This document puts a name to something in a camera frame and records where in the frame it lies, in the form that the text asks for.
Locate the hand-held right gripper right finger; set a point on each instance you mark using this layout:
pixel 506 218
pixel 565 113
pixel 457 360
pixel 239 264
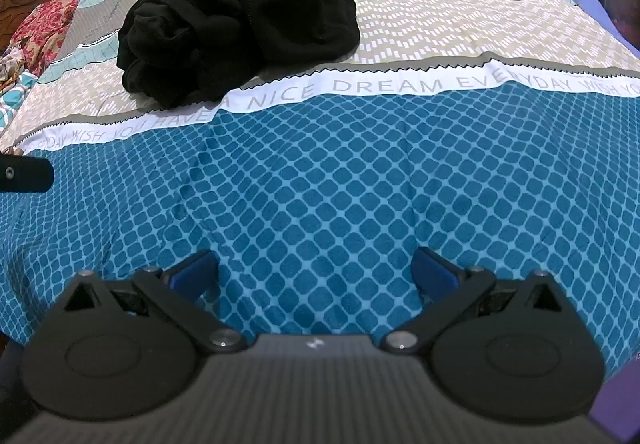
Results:
pixel 434 270

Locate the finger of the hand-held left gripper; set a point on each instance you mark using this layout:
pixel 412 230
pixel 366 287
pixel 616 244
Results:
pixel 27 175

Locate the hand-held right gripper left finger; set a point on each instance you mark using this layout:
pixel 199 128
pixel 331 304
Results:
pixel 194 270

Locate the black pants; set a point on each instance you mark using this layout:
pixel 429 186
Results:
pixel 235 28

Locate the blue patterned bed sheet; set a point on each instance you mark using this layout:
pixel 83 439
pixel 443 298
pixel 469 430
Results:
pixel 350 163

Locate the carved wooden headboard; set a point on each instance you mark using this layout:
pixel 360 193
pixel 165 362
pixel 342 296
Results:
pixel 20 3

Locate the purple garment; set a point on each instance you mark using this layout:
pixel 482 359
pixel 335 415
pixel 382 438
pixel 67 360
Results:
pixel 620 411

